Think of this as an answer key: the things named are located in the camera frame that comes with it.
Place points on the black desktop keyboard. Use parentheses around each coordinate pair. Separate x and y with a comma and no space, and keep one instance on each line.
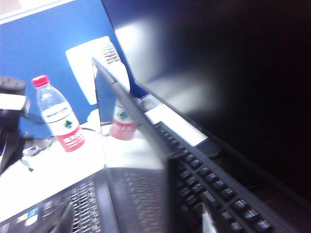
(218,189)

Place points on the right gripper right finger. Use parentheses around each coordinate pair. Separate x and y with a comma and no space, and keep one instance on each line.
(209,223)

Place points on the black ASUS monitor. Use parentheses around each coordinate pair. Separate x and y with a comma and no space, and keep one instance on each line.
(243,72)

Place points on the water bottle red label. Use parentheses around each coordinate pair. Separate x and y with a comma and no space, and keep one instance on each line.
(63,116)

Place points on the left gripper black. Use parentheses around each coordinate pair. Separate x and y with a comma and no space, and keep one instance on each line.
(9,136)

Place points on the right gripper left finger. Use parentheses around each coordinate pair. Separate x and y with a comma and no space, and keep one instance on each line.
(64,221)

